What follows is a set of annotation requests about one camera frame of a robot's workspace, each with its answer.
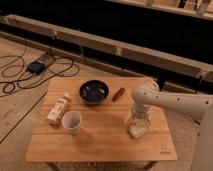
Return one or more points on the white sponge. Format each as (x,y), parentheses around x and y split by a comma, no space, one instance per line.
(138,129)

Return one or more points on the black power adapter box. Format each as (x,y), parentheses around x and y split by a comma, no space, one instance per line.
(36,67)

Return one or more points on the small brown stick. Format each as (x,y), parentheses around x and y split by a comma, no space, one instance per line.
(118,94)

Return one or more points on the translucent plastic cup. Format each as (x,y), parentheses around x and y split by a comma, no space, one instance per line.
(71,121)

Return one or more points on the dark ceramic bowl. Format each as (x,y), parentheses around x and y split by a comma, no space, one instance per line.
(94,92)

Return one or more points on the long wooden beam frame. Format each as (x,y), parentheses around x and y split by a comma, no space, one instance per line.
(108,54)

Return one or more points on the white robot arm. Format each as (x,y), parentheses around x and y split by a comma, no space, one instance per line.
(195,106)

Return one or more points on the wooden table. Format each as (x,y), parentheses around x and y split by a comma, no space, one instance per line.
(103,134)

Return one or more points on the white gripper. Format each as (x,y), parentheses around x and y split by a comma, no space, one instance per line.
(139,113)

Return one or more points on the white plastic bottle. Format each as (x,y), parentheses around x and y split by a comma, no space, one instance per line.
(58,110)

